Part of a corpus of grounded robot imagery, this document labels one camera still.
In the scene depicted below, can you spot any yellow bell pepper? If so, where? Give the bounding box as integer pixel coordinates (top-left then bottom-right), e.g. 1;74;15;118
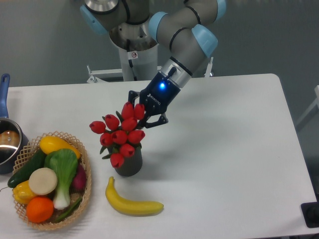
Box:
12;180;37;205

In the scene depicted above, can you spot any yellow squash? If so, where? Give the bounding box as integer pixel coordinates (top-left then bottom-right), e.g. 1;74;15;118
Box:
39;136;81;159

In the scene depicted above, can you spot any dark green cucumber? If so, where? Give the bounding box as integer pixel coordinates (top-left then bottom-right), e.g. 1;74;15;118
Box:
7;149;46;188

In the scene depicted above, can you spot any yellow banana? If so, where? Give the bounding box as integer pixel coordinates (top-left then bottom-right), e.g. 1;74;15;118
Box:
105;176;164;216

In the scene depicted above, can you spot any woven wicker basket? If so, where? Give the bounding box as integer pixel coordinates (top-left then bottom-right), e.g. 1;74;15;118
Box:
13;131;92;231

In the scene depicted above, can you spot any green bok choy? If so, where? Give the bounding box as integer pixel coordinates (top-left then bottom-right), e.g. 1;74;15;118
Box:
44;149;78;210

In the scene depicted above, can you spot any blue handled saucepan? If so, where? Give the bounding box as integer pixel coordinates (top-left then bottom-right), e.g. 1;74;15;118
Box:
0;74;28;174

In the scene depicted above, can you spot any beige round disc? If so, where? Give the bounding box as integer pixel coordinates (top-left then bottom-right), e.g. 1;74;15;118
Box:
28;167;57;195

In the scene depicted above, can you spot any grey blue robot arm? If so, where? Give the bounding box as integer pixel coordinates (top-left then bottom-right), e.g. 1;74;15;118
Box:
80;0;226;129

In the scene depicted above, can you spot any green bean pod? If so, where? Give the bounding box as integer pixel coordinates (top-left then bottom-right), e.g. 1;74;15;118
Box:
53;198;82;223

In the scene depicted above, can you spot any white frame at right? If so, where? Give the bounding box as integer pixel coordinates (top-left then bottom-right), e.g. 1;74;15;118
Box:
295;85;319;132

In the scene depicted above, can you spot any black device at table edge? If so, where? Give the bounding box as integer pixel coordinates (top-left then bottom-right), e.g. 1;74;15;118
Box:
301;202;319;228

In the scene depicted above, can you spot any dark grey ribbed vase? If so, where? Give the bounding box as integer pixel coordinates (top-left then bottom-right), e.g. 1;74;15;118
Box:
108;143;143;177

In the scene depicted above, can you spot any orange fruit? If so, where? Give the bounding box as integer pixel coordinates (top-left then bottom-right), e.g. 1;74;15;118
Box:
26;196;54;223

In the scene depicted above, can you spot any black pedestal cable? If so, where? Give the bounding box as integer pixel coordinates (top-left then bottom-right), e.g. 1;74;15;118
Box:
125;39;138;81

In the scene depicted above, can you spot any purple sweet potato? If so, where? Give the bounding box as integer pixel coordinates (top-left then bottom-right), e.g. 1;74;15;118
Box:
72;164;87;190

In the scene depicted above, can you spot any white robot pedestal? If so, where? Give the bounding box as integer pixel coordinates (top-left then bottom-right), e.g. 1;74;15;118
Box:
87;15;218;88

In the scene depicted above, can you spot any red tulip bouquet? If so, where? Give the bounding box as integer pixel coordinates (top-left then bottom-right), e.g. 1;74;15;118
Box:
89;102;145;169

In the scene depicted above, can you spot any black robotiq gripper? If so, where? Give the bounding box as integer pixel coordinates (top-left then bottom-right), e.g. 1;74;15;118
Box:
128;71;180;130

